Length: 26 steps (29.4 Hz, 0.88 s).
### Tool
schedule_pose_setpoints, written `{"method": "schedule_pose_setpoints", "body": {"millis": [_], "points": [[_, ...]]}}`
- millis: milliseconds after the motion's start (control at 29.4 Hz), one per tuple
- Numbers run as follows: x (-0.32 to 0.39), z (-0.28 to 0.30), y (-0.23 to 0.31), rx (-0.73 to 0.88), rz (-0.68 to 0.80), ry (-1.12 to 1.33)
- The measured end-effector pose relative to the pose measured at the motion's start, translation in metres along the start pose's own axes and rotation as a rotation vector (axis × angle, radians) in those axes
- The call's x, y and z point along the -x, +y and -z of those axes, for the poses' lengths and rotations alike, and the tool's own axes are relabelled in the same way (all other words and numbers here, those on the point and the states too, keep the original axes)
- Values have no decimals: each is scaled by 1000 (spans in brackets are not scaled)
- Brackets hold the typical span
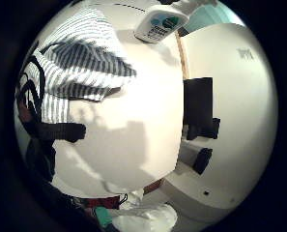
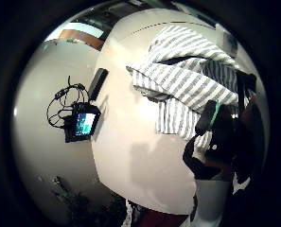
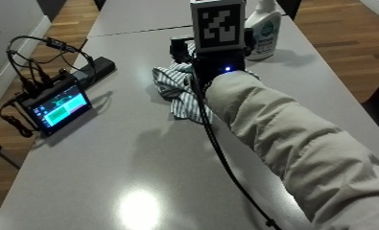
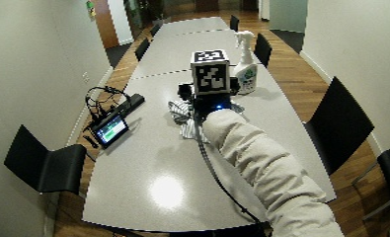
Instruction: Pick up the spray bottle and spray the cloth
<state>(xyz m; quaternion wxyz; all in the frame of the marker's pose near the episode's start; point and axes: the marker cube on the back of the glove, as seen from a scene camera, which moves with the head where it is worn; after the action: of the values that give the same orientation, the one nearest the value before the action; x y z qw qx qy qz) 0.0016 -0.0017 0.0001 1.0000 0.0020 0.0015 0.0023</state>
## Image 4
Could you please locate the tangle of black cables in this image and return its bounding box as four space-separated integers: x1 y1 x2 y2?
84 85 134 122

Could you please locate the black glove cable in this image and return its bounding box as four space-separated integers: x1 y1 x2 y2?
194 113 268 229

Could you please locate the small tablet screen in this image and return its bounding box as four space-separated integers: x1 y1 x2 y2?
91 114 131 150

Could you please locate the striped grey white cloth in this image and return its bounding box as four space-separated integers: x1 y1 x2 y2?
167 99 247 144

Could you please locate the white cube with black markers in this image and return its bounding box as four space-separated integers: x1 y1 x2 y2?
190 48 232 97

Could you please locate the small black plug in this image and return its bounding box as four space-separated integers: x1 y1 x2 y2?
82 134 100 149

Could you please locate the white spray bottle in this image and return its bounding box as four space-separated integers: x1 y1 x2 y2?
232 30 259 96

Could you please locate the long black device box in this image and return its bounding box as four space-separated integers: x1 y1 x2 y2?
90 93 147 133

